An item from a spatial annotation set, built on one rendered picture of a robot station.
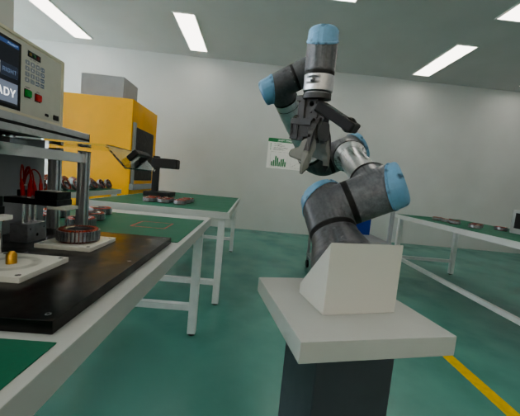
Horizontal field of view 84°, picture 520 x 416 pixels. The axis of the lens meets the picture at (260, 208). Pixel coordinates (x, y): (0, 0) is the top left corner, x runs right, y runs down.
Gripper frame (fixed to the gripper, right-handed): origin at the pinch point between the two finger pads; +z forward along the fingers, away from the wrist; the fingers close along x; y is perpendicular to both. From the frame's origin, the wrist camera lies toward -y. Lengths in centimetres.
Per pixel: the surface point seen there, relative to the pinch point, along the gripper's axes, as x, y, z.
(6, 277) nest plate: 57, 35, 21
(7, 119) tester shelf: 48, 60, -8
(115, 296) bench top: 44, 21, 25
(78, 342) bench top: 55, 11, 24
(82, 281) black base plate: 47, 28, 23
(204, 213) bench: -81, 123, 46
